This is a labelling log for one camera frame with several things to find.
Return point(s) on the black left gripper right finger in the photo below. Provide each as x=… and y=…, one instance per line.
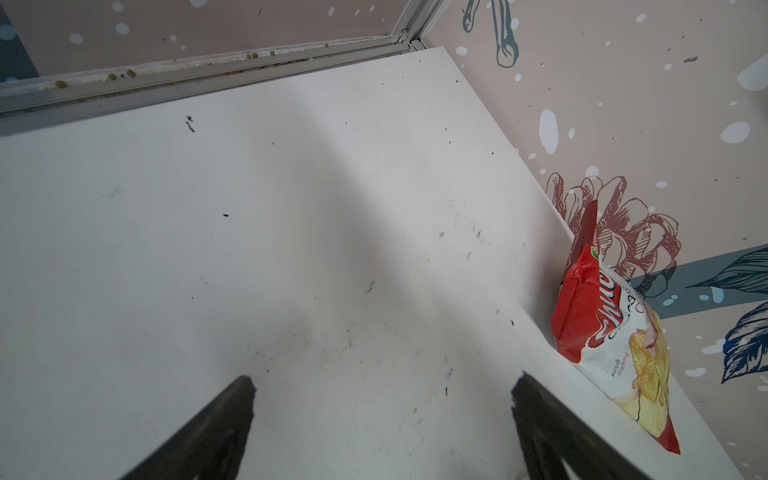
x=555, y=442

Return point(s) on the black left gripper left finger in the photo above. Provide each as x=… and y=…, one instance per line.
x=211, y=445

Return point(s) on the red chips bag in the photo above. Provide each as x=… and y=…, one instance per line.
x=610, y=333

